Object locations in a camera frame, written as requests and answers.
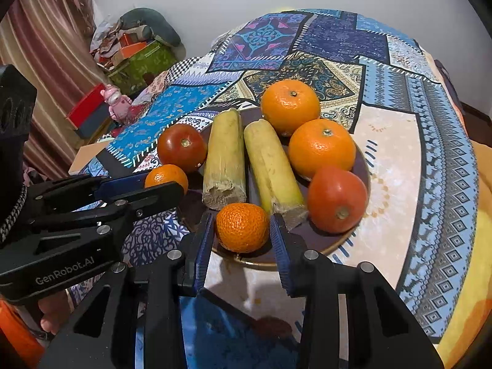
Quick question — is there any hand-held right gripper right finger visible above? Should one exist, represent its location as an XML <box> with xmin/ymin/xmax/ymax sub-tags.
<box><xmin>269</xmin><ymin>213</ymin><xmax>443</xmax><ymax>369</ymax></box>

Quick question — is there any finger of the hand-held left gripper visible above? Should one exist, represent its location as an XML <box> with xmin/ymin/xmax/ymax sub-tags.
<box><xmin>30</xmin><ymin>172</ymin><xmax>149</xmax><ymax>209</ymax></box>
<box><xmin>34</xmin><ymin>182</ymin><xmax>185</xmax><ymax>236</ymax></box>

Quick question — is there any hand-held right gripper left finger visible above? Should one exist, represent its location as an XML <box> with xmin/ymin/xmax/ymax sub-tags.
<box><xmin>38</xmin><ymin>212</ymin><xmax>215</xmax><ymax>369</ymax></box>

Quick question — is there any small tangerine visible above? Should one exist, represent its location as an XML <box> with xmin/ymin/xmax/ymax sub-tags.
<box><xmin>145</xmin><ymin>164</ymin><xmax>189</xmax><ymax>196</ymax></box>
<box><xmin>215</xmin><ymin>202</ymin><xmax>270</xmax><ymax>253</ymax></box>

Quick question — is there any purple plate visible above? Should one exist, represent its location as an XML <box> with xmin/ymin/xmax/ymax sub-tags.
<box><xmin>177</xmin><ymin>105</ymin><xmax>372</xmax><ymax>270</ymax></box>

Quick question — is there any red tomato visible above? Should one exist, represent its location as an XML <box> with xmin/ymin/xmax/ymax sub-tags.
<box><xmin>307</xmin><ymin>165</ymin><xmax>368</xmax><ymax>234</ymax></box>
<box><xmin>157</xmin><ymin>123</ymin><xmax>208</xmax><ymax>173</ymax></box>

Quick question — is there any peeled sugarcane piece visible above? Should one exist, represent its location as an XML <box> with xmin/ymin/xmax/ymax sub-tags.
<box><xmin>243</xmin><ymin>119</ymin><xmax>309</xmax><ymax>228</ymax></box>
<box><xmin>202</xmin><ymin>108</ymin><xmax>247</xmax><ymax>211</ymax></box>

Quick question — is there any large orange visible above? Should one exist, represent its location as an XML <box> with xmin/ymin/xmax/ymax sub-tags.
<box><xmin>260</xmin><ymin>79</ymin><xmax>321</xmax><ymax>137</ymax></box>
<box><xmin>288</xmin><ymin>118</ymin><xmax>357</xmax><ymax>181</ymax></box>

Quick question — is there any person's left hand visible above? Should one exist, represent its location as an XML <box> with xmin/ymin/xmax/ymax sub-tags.
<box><xmin>38</xmin><ymin>291</ymin><xmax>72</xmax><ymax>335</ymax></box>

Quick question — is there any small dark red fruit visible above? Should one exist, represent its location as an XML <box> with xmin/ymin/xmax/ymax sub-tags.
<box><xmin>254</xmin><ymin>315</ymin><xmax>293</xmax><ymax>339</ymax></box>

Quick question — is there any pink toy figure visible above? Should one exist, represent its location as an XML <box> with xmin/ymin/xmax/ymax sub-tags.
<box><xmin>101</xmin><ymin>84</ymin><xmax>133</xmax><ymax>126</ymax></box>

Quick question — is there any red box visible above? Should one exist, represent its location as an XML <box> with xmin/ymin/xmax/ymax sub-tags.
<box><xmin>65</xmin><ymin>82</ymin><xmax>107</xmax><ymax>128</ymax></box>

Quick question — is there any floral quilt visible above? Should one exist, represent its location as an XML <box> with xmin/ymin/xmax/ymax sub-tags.
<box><xmin>126</xmin><ymin>70</ymin><xmax>170</xmax><ymax>117</ymax></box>

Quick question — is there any green patterned box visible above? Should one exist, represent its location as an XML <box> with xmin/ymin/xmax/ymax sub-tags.
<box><xmin>105</xmin><ymin>40</ymin><xmax>180</xmax><ymax>97</ymax></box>

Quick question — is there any orange box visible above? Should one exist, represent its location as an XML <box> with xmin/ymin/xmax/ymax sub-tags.
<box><xmin>114</xmin><ymin>40</ymin><xmax>149</xmax><ymax>61</ymax></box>

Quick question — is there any striped brown curtain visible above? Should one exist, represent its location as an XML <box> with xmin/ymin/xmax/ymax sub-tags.
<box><xmin>0</xmin><ymin>0</ymin><xmax>97</xmax><ymax>179</ymax></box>

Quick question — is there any grey pillow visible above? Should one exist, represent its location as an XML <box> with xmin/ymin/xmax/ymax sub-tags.
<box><xmin>118</xmin><ymin>8</ymin><xmax>182</xmax><ymax>49</ymax></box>

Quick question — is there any blue patchwork blanket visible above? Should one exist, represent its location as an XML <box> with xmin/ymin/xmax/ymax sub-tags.
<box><xmin>69</xmin><ymin>8</ymin><xmax>480</xmax><ymax>369</ymax></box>

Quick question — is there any yellow orange fleece blanket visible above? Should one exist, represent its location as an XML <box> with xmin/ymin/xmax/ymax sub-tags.
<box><xmin>400</xmin><ymin>58</ymin><xmax>492</xmax><ymax>369</ymax></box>

